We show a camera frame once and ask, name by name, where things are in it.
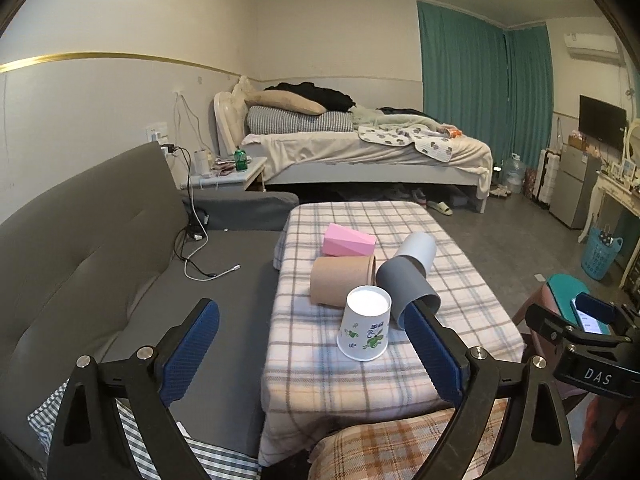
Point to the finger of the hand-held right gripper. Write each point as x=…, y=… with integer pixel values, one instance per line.
x=595, y=307
x=547, y=322

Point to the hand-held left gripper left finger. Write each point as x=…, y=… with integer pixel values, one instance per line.
x=192, y=355

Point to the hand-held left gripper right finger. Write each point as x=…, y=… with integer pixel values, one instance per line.
x=432, y=355

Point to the white paper cup green print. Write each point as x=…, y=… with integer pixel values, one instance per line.
x=364, y=327

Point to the person's right forearm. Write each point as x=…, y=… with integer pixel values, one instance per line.
x=607, y=430

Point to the dark grey cup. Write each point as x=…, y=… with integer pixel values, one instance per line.
x=402, y=280

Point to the light grey cup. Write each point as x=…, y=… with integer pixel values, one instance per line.
x=417, y=250

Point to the brown cardboard cup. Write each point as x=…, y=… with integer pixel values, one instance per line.
x=340, y=280

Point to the smartphone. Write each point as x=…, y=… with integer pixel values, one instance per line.
x=587, y=322

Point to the blue laundry basket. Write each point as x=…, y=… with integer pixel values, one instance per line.
x=600, y=257

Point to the orange plaid cushion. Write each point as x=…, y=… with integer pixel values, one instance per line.
x=380, y=445

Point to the blue checked cloth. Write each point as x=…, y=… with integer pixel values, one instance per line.
x=220, y=460

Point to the plaid tablecloth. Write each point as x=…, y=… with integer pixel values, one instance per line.
x=320, y=360

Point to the white dressing table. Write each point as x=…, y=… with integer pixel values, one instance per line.
x=607, y=185

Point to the grey small fridge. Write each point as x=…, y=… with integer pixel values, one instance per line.
x=575, y=185

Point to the pair of white shoes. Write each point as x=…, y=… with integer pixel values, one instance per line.
x=500, y=190

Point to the white suitcase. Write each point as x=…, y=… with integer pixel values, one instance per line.
x=545, y=175

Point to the pink box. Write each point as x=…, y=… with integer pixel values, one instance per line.
x=347, y=241

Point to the pale slipper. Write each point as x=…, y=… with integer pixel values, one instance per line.
x=440, y=208

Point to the grey sofa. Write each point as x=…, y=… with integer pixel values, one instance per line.
x=100, y=240

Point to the large water jug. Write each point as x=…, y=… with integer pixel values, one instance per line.
x=512, y=175

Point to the white framed mirror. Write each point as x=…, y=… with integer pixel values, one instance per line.
x=632, y=137

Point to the white nightstand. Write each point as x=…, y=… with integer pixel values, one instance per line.
x=235, y=180

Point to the black television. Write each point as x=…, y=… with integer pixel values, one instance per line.
x=602, y=122

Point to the white mug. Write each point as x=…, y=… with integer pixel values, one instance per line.
x=201, y=162

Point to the green bottle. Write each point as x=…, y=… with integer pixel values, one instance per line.
x=241, y=160

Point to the white bed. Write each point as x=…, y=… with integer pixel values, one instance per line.
x=350, y=160

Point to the patterned white blanket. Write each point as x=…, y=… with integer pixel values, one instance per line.
x=400, y=137

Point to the narrow teal curtain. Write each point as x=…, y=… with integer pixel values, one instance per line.
x=530, y=90

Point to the pale green blanket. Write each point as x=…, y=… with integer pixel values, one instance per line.
x=385, y=117

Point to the wide teal curtain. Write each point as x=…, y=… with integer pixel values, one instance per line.
x=460, y=85

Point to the striped folded quilt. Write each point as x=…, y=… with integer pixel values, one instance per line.
x=300, y=122

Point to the white air conditioner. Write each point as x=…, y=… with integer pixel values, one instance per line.
x=592, y=47

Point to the beige pillow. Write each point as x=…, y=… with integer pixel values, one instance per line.
x=287, y=100

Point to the black clothing pile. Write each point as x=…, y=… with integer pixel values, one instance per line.
x=320, y=92

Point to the white wall socket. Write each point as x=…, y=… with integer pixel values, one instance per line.
x=157, y=132

